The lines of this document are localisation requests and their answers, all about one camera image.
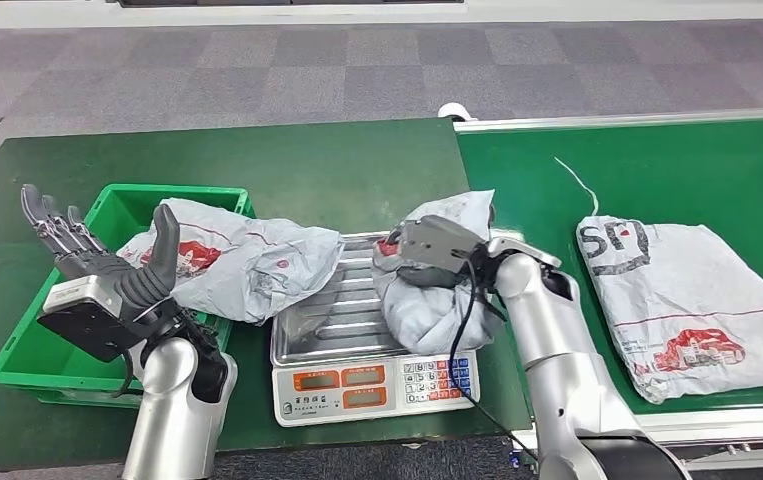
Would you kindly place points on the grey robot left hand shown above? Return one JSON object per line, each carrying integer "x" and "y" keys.
{"x": 149, "y": 278}

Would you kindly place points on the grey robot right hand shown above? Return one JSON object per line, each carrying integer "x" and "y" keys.
{"x": 434, "y": 278}

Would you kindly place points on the small grey courier bag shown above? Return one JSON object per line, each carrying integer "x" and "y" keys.
{"x": 434, "y": 318}

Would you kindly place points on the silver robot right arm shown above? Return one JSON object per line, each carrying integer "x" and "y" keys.
{"x": 553, "y": 344}

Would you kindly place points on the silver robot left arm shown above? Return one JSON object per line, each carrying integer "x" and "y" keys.
{"x": 169, "y": 411}

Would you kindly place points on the white conveyor roller end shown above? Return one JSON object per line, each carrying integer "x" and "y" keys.
{"x": 452, "y": 110}

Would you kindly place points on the green conveyor belt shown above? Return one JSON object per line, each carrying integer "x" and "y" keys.
{"x": 686, "y": 172}

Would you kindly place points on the grey courier bag red print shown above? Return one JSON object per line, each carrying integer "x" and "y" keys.
{"x": 255, "y": 265}

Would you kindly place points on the steel scale weighing tray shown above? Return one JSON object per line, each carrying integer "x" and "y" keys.
{"x": 334, "y": 318}

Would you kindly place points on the green plastic crate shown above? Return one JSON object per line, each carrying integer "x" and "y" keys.
{"x": 20, "y": 358}

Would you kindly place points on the white electronic scale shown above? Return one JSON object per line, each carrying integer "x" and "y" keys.
{"x": 328, "y": 391}

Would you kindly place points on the dark green table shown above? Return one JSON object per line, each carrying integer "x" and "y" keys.
{"x": 321, "y": 166}

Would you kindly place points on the thin white plastic strip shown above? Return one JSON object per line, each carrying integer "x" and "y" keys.
{"x": 576, "y": 179}

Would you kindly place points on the large grey SF courier bag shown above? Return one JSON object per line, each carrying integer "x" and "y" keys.
{"x": 686, "y": 298}

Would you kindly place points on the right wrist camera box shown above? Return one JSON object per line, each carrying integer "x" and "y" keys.
{"x": 440, "y": 242}

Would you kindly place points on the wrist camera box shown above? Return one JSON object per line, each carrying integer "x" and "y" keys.
{"x": 89, "y": 324}
{"x": 440, "y": 242}

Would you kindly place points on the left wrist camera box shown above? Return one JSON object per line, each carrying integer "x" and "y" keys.
{"x": 89, "y": 324}

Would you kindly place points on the aluminium conveyor frame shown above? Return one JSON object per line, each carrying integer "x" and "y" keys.
{"x": 619, "y": 120}

